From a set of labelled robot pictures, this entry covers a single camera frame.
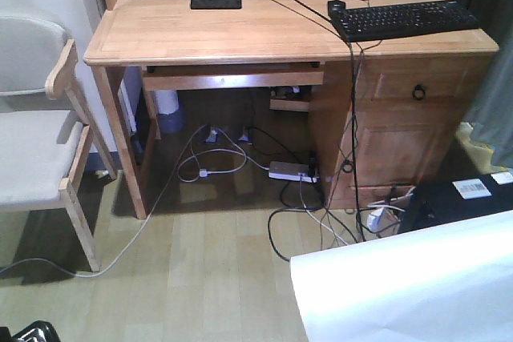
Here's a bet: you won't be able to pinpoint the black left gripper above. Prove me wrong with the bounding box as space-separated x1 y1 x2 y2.
1 320 60 342

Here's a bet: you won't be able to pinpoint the white paper sheets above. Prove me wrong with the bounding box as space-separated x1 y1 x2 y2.
290 211 512 341

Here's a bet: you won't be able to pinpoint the wooden desk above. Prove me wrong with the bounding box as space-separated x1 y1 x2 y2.
84 0 498 219

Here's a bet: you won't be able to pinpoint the wooden chair grey cushion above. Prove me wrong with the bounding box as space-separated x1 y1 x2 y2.
1 15 117 272

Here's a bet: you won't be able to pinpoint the white power strip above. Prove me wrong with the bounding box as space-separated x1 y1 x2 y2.
269 161 318 183

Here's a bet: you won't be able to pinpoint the black computer tower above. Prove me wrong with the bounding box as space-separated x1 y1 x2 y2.
398 171 512 233

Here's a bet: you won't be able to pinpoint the black computer mouse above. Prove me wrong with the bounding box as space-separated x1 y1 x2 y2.
327 0 346 14

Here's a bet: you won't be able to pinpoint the black computer keyboard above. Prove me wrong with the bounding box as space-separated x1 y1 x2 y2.
328 0 480 42

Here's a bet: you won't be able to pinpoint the grey curtain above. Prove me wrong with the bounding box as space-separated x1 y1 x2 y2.
458 0 512 168

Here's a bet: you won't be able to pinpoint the long grey floor cable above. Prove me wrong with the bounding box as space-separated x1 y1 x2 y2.
0 123 209 279

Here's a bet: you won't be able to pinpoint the black monitor cable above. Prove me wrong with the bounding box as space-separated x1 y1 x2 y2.
246 0 368 243

